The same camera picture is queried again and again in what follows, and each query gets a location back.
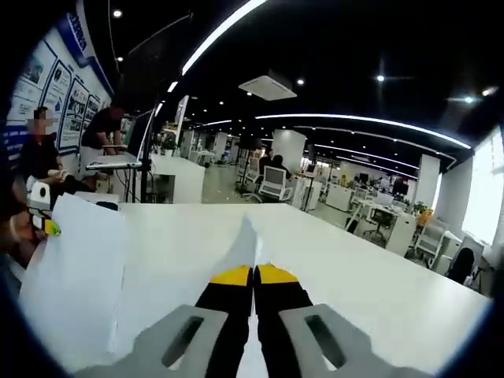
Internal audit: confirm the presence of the white table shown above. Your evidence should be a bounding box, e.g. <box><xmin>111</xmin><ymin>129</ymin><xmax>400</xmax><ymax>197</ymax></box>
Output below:
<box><xmin>117</xmin><ymin>202</ymin><xmax>491</xmax><ymax>375</ymax></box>

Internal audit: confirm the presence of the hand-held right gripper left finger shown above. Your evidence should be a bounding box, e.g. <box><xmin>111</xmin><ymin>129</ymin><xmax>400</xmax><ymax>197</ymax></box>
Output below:
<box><xmin>72</xmin><ymin>264</ymin><xmax>254</xmax><ymax>378</ymax></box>

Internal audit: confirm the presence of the silver laptop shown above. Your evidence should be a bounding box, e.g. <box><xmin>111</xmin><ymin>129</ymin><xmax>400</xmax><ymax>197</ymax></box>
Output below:
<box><xmin>85</xmin><ymin>109</ymin><xmax>156</xmax><ymax>172</ymax></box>

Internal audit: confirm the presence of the large bright window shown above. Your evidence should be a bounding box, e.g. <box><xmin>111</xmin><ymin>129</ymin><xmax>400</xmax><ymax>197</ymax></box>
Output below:
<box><xmin>462</xmin><ymin>128</ymin><xmax>504</xmax><ymax>246</ymax></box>

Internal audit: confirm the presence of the white roll-up banner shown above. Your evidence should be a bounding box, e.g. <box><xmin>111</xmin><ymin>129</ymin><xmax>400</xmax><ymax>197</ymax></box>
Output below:
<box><xmin>175</xmin><ymin>94</ymin><xmax>191</xmax><ymax>151</ymax></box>

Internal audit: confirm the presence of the ceiling air conditioner vent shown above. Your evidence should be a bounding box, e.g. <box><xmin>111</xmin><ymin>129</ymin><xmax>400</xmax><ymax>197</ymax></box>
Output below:
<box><xmin>237</xmin><ymin>69</ymin><xmax>298</xmax><ymax>101</ymax></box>

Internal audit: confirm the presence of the white paper sheet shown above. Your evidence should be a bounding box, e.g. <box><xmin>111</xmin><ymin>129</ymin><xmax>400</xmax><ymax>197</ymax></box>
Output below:
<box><xmin>17</xmin><ymin>192</ymin><xmax>264</xmax><ymax>378</ymax></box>

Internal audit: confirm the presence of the white mesh office chair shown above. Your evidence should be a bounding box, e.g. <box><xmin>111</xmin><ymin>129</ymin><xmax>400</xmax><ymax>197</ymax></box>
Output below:
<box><xmin>258</xmin><ymin>165</ymin><xmax>295</xmax><ymax>202</ymax></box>

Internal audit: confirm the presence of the blue white wall poster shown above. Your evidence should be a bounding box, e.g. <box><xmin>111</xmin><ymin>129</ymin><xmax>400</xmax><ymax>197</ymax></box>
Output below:
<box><xmin>7</xmin><ymin>11</ymin><xmax>116</xmax><ymax>159</ymax></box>

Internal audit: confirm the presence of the black tripod stand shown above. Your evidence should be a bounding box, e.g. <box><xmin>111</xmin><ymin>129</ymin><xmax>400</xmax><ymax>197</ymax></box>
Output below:
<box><xmin>237</xmin><ymin>135</ymin><xmax>264</xmax><ymax>195</ymax></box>

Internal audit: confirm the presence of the curved ceiling light strip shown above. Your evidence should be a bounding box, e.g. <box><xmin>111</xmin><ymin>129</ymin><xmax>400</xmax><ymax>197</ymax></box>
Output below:
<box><xmin>254</xmin><ymin>113</ymin><xmax>473</xmax><ymax>150</ymax></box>
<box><xmin>181</xmin><ymin>0</ymin><xmax>269</xmax><ymax>76</ymax></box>

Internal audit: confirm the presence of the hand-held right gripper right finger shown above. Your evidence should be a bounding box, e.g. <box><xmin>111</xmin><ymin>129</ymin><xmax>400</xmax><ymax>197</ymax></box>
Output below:
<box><xmin>254</xmin><ymin>262</ymin><xmax>434</xmax><ymax>378</ymax></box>

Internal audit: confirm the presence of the white reception counter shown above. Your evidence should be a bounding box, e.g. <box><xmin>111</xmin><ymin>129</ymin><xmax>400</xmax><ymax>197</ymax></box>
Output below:
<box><xmin>151</xmin><ymin>153</ymin><xmax>206</xmax><ymax>205</ymax></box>

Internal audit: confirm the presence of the black office chair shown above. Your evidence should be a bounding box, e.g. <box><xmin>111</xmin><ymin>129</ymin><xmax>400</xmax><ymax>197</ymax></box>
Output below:
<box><xmin>448</xmin><ymin>247</ymin><xmax>476</xmax><ymax>285</ymax></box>

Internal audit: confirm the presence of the white slatted office chair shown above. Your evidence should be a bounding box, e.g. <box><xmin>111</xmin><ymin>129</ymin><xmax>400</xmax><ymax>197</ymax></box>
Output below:
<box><xmin>414</xmin><ymin>218</ymin><xmax>447</xmax><ymax>265</ymax></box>

